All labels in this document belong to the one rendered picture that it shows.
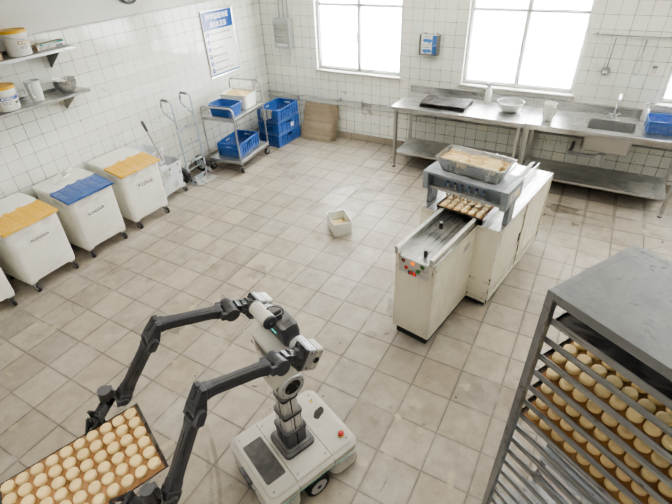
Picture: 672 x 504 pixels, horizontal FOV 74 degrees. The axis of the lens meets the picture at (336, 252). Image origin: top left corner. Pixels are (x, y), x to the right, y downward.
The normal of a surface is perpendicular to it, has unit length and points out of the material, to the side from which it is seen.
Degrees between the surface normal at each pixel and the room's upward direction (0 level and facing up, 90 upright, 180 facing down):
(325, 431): 0
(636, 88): 90
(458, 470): 0
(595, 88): 90
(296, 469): 0
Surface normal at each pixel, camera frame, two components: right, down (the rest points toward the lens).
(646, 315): -0.04, -0.81
